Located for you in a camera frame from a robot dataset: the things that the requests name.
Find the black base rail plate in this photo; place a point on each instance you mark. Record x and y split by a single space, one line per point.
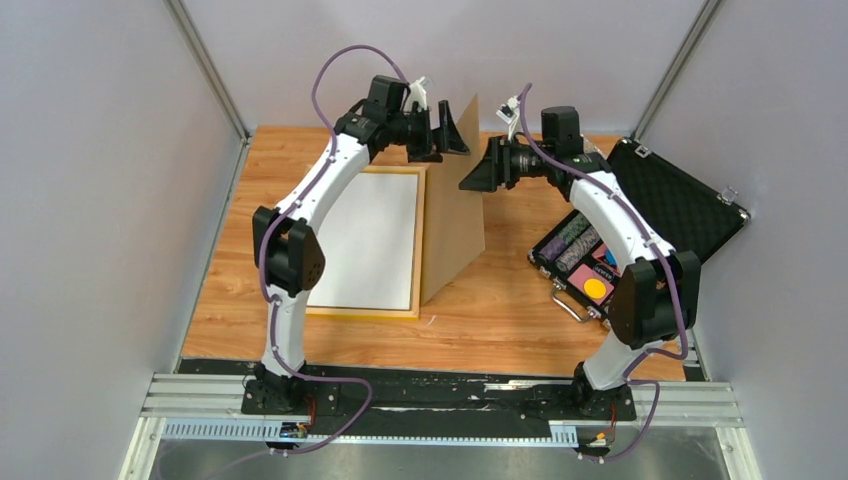
385 402

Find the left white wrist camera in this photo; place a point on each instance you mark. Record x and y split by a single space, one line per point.
417 96

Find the brown cardboard backing board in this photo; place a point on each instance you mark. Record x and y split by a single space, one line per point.
453 218

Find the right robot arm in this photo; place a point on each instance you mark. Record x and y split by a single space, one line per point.
658 287

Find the yellow round chip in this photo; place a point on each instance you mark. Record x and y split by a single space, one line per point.
595 288

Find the black aluminium chip case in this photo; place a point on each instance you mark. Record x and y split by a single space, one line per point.
685 212

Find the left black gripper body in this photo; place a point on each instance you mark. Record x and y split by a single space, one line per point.
417 134

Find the yellow wooden picture frame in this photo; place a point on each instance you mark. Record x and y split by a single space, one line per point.
417 252

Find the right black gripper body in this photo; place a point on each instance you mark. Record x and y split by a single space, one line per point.
525 162

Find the sunset landscape photo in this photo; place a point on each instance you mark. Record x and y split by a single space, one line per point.
371 238

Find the blue round chip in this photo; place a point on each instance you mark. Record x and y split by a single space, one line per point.
610 259

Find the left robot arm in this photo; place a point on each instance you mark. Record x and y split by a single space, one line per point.
287 252

